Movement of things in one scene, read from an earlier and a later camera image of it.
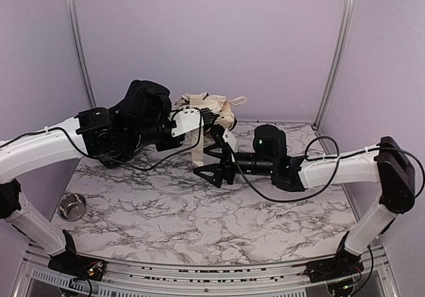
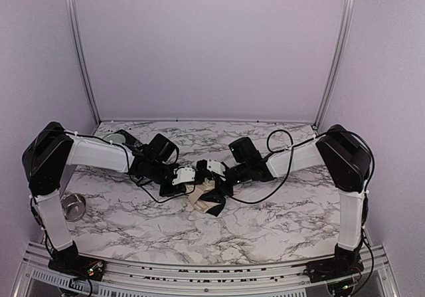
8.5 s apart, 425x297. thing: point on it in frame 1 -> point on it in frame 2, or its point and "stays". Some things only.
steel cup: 72,206 stays
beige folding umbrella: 222,105 -> 194,191
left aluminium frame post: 72,2 stays
